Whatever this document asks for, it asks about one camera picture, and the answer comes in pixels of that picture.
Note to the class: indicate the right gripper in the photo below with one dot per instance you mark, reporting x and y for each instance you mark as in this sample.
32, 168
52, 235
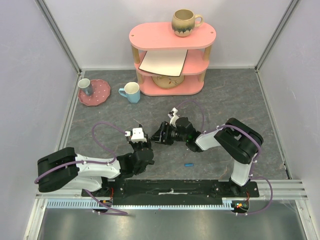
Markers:
165, 133

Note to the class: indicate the beige floral bowl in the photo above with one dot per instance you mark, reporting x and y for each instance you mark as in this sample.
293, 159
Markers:
167, 82

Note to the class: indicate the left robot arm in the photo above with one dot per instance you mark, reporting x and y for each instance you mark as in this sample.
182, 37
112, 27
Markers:
67, 169

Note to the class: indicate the blue battery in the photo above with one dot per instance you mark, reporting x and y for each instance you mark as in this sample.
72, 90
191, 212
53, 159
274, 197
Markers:
189, 164

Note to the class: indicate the pink three-tier shelf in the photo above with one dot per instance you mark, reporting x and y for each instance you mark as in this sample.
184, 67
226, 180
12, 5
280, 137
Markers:
160, 36

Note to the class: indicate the grey small mug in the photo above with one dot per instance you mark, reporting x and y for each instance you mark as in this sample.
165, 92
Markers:
86, 86

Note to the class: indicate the aluminium front rail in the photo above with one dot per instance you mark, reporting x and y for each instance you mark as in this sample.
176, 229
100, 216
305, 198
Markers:
283, 189

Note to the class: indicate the left aluminium frame post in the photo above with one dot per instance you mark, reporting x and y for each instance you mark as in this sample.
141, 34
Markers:
58, 34

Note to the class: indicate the light blue mug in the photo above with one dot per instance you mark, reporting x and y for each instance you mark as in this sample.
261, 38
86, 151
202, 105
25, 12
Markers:
131, 91

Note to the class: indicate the grey slotted cable duct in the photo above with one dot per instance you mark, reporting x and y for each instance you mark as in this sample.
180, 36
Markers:
91, 204

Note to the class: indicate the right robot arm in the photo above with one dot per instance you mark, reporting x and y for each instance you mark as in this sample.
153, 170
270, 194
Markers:
241, 142

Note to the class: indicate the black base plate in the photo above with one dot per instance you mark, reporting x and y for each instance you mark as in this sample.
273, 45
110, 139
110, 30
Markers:
200, 187

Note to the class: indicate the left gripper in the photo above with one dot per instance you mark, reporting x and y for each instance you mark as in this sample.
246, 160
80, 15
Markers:
147, 144

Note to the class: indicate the white square plate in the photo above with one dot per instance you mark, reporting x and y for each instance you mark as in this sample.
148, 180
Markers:
164, 62

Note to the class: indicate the right aluminium frame post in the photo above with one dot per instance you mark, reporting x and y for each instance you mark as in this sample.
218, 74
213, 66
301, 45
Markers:
277, 32

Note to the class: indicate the pink dotted plate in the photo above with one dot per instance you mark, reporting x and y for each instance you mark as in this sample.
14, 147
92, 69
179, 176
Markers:
101, 91

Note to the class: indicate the aluminium frame post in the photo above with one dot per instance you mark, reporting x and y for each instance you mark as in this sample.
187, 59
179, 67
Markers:
58, 34
277, 32

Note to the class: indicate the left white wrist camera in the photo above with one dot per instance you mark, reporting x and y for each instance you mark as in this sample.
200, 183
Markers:
136, 135

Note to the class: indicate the beige ceramic mug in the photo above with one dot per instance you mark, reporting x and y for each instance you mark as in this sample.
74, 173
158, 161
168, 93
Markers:
184, 21

